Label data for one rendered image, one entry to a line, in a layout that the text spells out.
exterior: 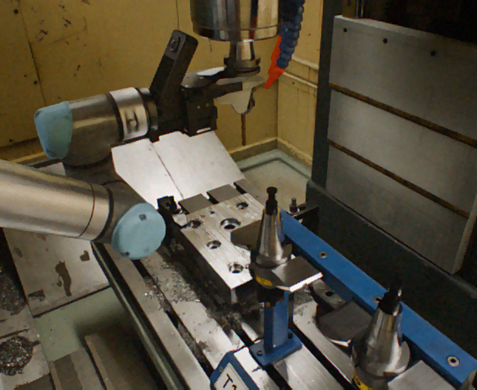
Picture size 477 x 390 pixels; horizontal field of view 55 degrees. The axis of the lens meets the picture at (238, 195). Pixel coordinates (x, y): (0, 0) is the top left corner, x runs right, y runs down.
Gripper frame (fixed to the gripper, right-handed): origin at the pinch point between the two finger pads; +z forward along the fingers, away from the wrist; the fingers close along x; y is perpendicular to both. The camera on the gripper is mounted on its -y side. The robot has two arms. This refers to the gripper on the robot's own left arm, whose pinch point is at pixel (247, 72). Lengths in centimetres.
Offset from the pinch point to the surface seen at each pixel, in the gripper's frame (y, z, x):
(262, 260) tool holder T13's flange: 19.0, -13.4, 23.8
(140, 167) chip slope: 61, 5, -88
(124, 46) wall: 18, 11, -101
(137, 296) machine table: 51, -24, -13
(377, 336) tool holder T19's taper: 15.5, -12.4, 44.6
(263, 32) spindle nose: -8.5, -2.1, 7.7
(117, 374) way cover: 67, -33, -8
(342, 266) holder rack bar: 18.8, -5.0, 31.4
